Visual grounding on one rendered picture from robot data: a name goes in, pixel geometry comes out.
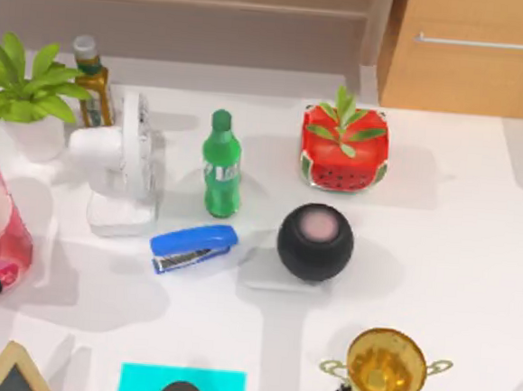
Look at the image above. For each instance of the wooden open shelf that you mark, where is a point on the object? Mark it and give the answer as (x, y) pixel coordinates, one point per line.
(177, 3)

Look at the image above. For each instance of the black round speaker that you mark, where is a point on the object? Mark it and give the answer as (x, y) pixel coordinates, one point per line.
(315, 245)

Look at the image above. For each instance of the watermelon pattern plant pot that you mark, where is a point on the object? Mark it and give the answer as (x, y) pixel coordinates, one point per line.
(343, 156)

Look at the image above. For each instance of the wooden framed blackboard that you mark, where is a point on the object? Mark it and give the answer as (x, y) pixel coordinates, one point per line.
(12, 373)

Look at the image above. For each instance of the green plant in white pot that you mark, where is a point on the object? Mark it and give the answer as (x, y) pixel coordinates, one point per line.
(23, 90)

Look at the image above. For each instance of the gold trophy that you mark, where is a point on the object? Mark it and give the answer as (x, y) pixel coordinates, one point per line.
(383, 372)

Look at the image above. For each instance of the blue stapler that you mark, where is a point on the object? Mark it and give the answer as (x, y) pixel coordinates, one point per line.
(192, 244)

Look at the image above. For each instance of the white desk fan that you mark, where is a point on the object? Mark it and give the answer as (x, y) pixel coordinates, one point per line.
(128, 167)

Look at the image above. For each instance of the green bottle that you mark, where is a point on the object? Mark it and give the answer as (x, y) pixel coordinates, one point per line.
(222, 170)

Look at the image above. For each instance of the red and pink bag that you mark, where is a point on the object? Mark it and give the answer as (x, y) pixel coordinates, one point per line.
(3, 220)

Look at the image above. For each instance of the cyan square mat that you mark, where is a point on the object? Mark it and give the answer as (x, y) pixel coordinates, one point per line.
(142, 383)

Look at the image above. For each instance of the yellow bottle with grey cap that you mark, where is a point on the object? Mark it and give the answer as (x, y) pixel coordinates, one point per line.
(94, 87)

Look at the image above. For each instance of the wooden cupboard drawer front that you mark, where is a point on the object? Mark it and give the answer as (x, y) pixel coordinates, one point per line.
(475, 72)

